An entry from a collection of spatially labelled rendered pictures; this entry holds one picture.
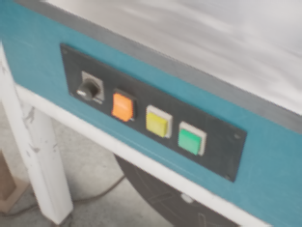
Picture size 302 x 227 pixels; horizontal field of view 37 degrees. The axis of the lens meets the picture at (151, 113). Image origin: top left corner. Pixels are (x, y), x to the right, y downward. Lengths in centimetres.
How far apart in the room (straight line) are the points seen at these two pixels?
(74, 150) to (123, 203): 23
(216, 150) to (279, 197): 8
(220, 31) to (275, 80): 9
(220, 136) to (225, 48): 9
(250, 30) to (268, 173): 15
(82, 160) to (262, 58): 89
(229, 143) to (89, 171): 82
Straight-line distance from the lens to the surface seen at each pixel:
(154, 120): 50
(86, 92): 55
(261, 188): 52
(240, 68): 44
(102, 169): 126
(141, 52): 47
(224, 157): 50
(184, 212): 102
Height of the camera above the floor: 103
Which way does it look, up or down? 48 degrees down
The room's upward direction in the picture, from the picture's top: straight up
